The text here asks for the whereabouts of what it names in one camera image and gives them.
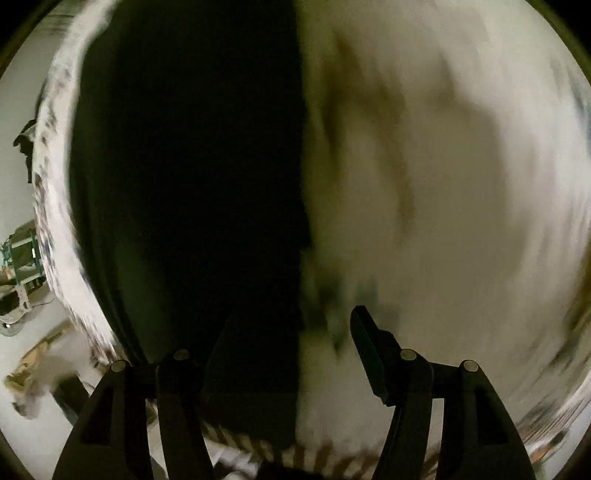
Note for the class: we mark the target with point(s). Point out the white printed blanket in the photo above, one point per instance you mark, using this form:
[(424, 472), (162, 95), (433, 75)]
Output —
[(438, 184)]

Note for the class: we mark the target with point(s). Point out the green frame rack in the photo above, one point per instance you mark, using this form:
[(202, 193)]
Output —
[(21, 258)]

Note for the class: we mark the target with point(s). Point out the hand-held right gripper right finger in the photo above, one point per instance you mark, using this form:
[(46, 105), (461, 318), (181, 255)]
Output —
[(365, 344)]

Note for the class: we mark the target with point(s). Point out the dark cloth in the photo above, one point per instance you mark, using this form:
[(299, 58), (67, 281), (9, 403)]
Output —
[(194, 161)]

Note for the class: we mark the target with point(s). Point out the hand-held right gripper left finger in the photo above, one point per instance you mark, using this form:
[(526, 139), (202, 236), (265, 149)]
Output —
[(178, 397)]

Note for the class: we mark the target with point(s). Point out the tan crumpled cloth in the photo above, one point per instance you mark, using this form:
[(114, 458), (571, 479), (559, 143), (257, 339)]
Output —
[(34, 369)]

